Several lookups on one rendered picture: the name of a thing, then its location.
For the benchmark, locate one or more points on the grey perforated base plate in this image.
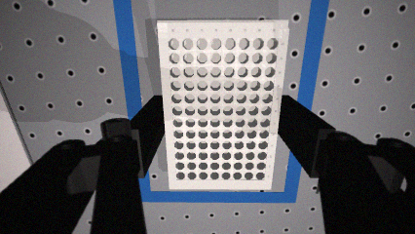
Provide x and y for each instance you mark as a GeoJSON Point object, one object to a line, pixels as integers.
{"type": "Point", "coordinates": [61, 76]}

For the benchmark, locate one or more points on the white well plate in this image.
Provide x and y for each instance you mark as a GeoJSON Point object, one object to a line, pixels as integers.
{"type": "Point", "coordinates": [213, 73]}

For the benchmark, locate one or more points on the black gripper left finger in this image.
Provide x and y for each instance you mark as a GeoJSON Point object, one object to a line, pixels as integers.
{"type": "Point", "coordinates": [52, 194]}

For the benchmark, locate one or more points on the blue tape outline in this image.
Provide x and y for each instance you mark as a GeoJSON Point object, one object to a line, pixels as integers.
{"type": "Point", "coordinates": [308, 78]}

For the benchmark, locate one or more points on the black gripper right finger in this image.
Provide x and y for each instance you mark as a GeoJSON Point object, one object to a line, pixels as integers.
{"type": "Point", "coordinates": [359, 183]}

